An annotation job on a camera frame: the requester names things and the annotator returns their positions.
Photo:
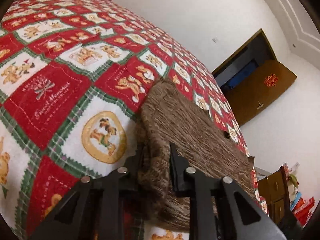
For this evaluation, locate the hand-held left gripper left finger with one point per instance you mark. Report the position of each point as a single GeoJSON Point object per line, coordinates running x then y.
{"type": "Point", "coordinates": [132, 175]}

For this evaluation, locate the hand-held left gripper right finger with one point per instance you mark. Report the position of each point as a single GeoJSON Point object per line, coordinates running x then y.
{"type": "Point", "coordinates": [176, 170]}

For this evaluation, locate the brown knitted sun-pattern sweater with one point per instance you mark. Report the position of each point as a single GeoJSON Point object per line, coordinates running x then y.
{"type": "Point", "coordinates": [180, 120]}

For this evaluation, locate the wooden dresser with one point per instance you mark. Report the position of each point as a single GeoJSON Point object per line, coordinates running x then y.
{"type": "Point", "coordinates": [275, 192]}

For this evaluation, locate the brown wooden door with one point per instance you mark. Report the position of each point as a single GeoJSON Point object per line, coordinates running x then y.
{"type": "Point", "coordinates": [260, 92]}

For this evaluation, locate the green cloth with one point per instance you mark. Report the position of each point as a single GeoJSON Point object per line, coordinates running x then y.
{"type": "Point", "coordinates": [293, 181]}

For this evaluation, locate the red bear-print bed sheet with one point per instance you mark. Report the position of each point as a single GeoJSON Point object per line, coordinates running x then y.
{"type": "Point", "coordinates": [62, 80]}

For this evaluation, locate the red paper door decoration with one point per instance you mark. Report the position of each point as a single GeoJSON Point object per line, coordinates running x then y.
{"type": "Point", "coordinates": [270, 80]}

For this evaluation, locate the red gift bags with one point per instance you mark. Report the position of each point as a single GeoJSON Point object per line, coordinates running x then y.
{"type": "Point", "coordinates": [303, 207]}

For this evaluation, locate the dark wooden door frame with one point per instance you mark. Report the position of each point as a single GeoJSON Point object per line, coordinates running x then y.
{"type": "Point", "coordinates": [237, 55]}

